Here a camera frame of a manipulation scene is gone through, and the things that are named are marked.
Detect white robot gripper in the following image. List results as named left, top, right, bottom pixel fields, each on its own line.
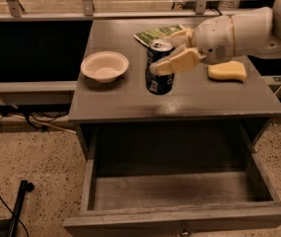
left=149, top=16, right=235, bottom=76

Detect dark blue pepsi can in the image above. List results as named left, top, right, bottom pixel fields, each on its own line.
left=145, top=39, right=175, bottom=95

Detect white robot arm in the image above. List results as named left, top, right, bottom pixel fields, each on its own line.
left=149, top=0, right=281, bottom=76

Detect open grey top drawer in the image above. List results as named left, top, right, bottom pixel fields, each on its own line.
left=64, top=120, right=281, bottom=237

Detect green chip bag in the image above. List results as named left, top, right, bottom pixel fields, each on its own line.
left=133, top=25, right=184, bottom=46

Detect yellow sponge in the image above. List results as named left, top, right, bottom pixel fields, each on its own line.
left=208, top=61, right=247, bottom=82

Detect white paper bowl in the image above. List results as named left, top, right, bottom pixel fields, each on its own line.
left=81, top=51, right=129, bottom=83

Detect black chair leg base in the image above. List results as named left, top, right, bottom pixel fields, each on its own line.
left=0, top=180, right=35, bottom=237

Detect cables under window ledge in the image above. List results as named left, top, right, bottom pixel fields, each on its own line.
left=0, top=96, right=77, bottom=136

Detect metal drawer handle knob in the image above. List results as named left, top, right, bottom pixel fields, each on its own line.
left=179, top=224, right=191, bottom=237

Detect black floor cable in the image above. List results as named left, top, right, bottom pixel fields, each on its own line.
left=0, top=174, right=30, bottom=237

